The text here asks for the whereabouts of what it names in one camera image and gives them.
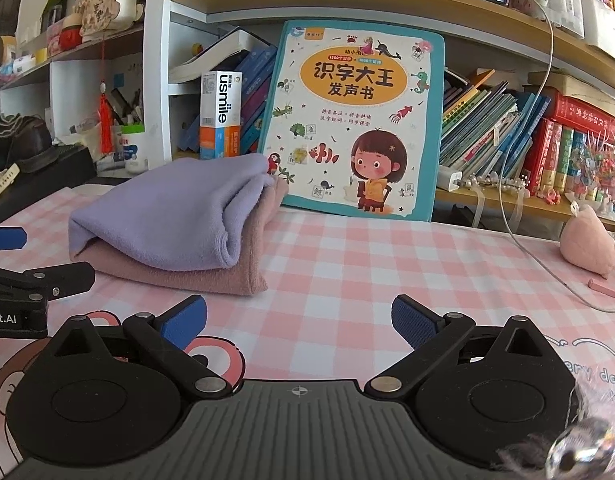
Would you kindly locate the wooden plaque ornament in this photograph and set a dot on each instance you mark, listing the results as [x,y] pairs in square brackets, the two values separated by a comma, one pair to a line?
[107,5]

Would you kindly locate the thick red dictionary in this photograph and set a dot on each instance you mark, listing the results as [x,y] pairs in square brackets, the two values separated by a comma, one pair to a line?
[582,115]

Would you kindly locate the pink and purple sweater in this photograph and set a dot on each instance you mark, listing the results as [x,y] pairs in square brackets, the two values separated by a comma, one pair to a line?
[162,210]

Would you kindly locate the white charger plug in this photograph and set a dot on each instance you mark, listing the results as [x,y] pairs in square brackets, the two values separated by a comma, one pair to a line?
[448,179]

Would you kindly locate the colourful flower ornament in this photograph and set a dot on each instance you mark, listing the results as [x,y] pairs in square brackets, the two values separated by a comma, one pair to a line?
[602,165]

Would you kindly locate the white tub pen holder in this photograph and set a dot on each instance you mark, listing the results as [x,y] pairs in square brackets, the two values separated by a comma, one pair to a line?
[132,152]

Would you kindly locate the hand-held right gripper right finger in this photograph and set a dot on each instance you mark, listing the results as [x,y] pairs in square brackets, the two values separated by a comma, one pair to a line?
[417,320]

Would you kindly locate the pearl bead strand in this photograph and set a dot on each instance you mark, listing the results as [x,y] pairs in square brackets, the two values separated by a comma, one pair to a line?
[492,183]

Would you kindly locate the brown leather shoe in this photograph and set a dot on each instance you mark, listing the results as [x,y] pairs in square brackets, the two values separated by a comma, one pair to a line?
[27,142]

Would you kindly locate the row of thick upright books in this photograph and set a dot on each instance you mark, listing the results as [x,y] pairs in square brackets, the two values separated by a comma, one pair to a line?
[542,155]

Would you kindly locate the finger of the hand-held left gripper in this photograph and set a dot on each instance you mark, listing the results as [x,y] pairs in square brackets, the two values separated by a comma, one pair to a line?
[5,239]
[62,280]

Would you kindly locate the row of blue books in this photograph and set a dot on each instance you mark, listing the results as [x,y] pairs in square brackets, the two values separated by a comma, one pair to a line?
[252,90]

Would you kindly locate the teal children's picture book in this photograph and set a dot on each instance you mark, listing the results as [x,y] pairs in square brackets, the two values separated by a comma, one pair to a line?
[347,110]

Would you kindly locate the red jar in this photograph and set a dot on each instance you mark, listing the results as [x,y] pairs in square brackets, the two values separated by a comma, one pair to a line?
[70,40]

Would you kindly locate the white desk organiser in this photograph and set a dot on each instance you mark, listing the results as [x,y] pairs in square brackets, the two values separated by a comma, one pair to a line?
[602,30]

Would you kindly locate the row of thin picture books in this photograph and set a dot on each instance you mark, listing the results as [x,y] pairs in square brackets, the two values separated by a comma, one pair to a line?
[482,125]

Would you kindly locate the white and orange toothpaste box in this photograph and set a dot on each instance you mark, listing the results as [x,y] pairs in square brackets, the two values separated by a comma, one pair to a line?
[220,110]

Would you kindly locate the thick beige book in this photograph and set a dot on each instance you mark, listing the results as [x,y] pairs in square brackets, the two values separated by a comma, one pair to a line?
[572,85]

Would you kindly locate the pink plush toy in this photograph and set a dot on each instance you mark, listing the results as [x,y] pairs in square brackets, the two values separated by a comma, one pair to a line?
[587,250]

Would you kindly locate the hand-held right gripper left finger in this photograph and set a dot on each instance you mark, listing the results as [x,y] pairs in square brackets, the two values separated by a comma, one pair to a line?
[182,321]

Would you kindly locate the red tassel ornament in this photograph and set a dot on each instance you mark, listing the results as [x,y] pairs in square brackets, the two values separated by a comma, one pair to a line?
[106,130]

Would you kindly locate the pink checked tablecloth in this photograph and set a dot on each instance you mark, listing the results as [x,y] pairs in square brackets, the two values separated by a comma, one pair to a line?
[387,260]

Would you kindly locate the black box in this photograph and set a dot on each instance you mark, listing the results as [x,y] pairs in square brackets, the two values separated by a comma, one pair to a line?
[62,165]

